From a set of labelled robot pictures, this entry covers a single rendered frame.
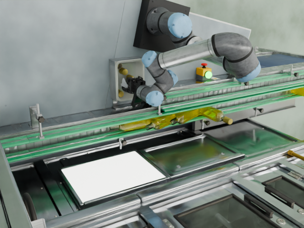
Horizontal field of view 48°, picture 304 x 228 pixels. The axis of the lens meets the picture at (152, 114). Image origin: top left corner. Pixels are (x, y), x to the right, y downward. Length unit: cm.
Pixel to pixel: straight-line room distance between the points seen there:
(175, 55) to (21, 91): 78
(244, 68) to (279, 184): 60
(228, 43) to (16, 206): 98
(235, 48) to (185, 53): 22
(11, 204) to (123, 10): 129
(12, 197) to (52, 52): 103
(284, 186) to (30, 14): 143
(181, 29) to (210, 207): 85
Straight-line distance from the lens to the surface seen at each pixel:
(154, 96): 159
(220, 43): 142
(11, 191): 92
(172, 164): 171
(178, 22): 171
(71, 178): 162
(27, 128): 175
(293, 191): 171
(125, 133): 182
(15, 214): 84
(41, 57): 178
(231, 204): 154
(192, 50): 148
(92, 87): 189
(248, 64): 146
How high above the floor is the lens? 246
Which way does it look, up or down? 54 degrees down
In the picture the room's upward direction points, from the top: 121 degrees clockwise
